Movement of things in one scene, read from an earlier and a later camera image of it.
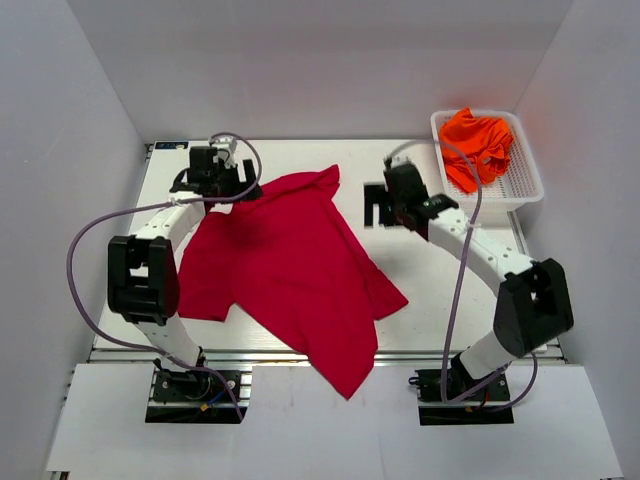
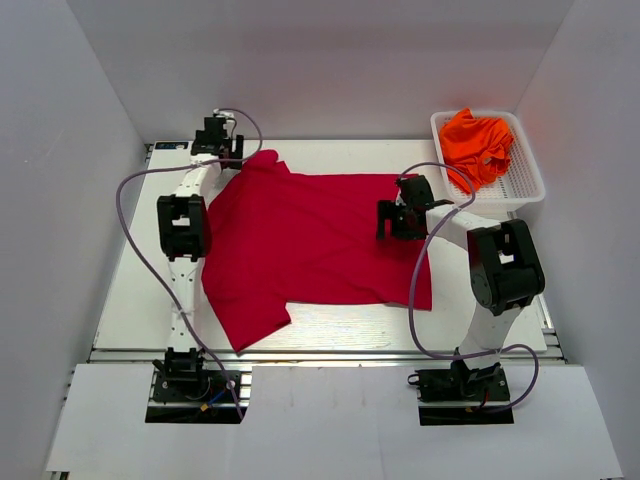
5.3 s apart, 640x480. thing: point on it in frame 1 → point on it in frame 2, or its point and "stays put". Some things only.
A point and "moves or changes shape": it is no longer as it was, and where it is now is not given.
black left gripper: [252, 189] → [238, 154]
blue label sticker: [170, 145] stays put
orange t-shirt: [485, 141] stays put
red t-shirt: [287, 250] moves or changes shape
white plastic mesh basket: [520, 184] stays put
